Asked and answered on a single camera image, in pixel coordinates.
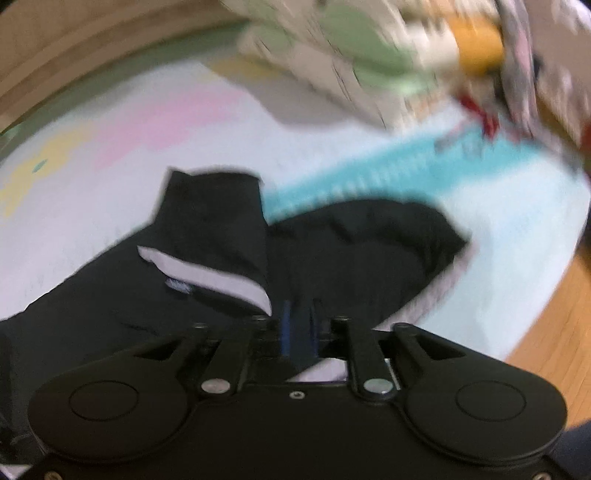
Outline floral folded quilt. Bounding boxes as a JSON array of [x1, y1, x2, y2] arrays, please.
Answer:
[[224, 1, 462, 130]]

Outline wooden headboard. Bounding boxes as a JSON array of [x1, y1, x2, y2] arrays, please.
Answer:
[[1, 0, 240, 131]]

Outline floral bed blanket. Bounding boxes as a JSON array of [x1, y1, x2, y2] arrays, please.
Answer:
[[0, 27, 591, 384]]

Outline patterned clothes pile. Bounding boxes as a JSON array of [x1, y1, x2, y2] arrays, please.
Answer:
[[454, 1, 590, 155]]

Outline black track pants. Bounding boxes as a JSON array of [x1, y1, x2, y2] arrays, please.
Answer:
[[1, 171, 472, 464]]

